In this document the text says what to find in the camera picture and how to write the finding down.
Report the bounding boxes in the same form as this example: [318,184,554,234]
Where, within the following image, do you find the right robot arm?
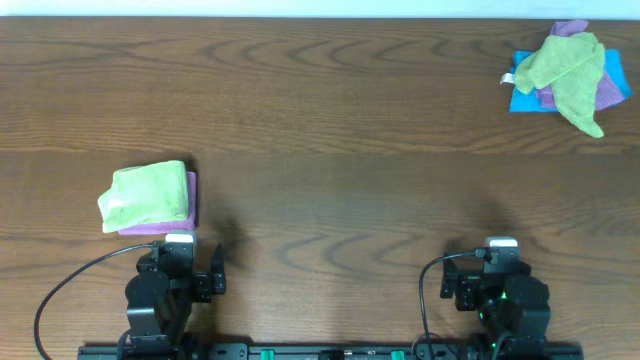
[440,247,551,359]

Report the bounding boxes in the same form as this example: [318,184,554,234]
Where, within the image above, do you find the green microfibre cloth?
[512,32,605,138]

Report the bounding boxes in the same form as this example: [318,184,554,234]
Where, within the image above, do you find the folded green cloth on stack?
[97,160,189,233]

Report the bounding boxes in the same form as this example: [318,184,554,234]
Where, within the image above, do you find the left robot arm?
[116,241,226,359]

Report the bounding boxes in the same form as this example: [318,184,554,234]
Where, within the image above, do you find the purple crumpled microfibre cloth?
[536,20,625,111]

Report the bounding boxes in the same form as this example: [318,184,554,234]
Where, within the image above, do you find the right black camera cable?
[417,249,493,357]

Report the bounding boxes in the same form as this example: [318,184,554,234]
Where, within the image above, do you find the folded purple cloth under stack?
[118,171,197,236]

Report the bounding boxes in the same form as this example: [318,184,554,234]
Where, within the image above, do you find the blue microfibre cloth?
[509,49,633,113]

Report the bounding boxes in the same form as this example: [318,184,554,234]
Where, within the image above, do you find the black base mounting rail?
[77,343,585,360]

